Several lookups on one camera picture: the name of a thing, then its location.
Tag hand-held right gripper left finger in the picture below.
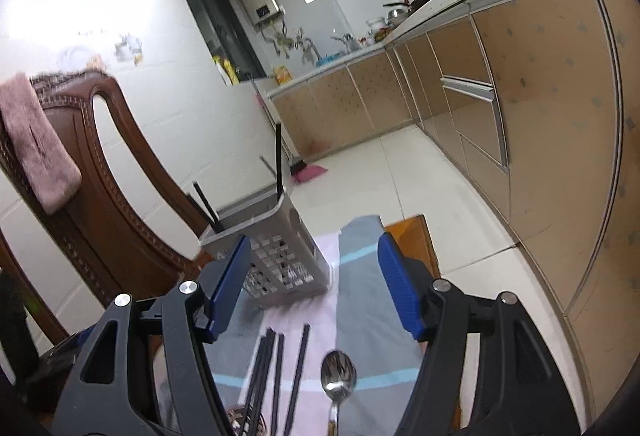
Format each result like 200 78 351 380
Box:
50 235 253 436

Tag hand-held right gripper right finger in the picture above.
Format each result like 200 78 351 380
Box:
377 231 583 436

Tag grey plastic utensil holder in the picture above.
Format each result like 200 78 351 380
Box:
200 191 333 311

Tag group of black chopsticks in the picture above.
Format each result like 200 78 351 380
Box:
187 123 312 436

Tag metal spoon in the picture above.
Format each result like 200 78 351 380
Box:
320 350 358 436

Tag grey and pink printed cloth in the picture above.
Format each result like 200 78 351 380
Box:
150 215 436 436

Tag carved wooden chair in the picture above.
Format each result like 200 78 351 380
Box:
0 68 441 352

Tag pink fluffy towel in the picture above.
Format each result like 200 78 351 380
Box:
0 72 82 215

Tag yellow bottle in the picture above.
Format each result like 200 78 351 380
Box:
212 56 239 86

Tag beige kitchen counter cabinets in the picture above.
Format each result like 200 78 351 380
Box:
267 0 640 412

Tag metal heater pipes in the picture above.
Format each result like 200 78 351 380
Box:
262 23 296 59

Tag dark glass door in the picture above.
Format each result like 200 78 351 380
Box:
179 0 266 84

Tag black wok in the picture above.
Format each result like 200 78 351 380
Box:
382 0 436 15

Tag metal wall tap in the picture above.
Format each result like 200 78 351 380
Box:
296 28 322 62

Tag white wall water heater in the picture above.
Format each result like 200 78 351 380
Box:
234 0 281 27

